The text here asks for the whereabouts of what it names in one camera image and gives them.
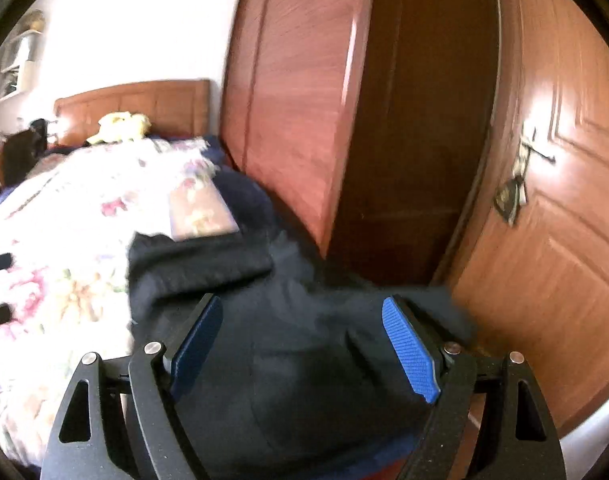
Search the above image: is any black trench coat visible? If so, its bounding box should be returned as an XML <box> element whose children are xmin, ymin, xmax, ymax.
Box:
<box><xmin>125</xmin><ymin>232</ymin><xmax>478</xmax><ymax>480</ymax></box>

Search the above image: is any floral bed blanket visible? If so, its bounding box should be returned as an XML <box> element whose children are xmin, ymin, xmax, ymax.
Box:
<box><xmin>0</xmin><ymin>138</ymin><xmax>237</xmax><ymax>467</ymax></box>

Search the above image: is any wooden room door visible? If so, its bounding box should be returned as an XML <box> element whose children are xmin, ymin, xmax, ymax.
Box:
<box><xmin>448</xmin><ymin>0</ymin><xmax>609</xmax><ymax>434</ymax></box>

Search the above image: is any navy bed sheet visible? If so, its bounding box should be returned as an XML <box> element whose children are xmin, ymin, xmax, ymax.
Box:
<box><xmin>0</xmin><ymin>134</ymin><xmax>327</xmax><ymax>271</ymax></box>

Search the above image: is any yellow plush toy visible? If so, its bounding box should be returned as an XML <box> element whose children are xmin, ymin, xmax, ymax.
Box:
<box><xmin>86</xmin><ymin>112</ymin><xmax>152</xmax><ymax>145</ymax></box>

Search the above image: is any wooden bed headboard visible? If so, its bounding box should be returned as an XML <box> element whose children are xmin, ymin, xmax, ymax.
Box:
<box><xmin>54</xmin><ymin>79</ymin><xmax>211</xmax><ymax>146</ymax></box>

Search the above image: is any wooden louvered wardrobe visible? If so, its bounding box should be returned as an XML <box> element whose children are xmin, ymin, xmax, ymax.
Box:
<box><xmin>220</xmin><ymin>0</ymin><xmax>500</xmax><ymax>286</ymax></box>

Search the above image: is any metal door handle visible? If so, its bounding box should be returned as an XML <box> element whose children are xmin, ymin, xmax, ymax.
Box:
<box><xmin>493</xmin><ymin>129</ymin><xmax>556</xmax><ymax>226</ymax></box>

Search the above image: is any white wall shelf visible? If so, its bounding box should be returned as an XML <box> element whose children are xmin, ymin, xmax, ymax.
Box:
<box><xmin>0</xmin><ymin>9</ymin><xmax>46</xmax><ymax>102</ymax></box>

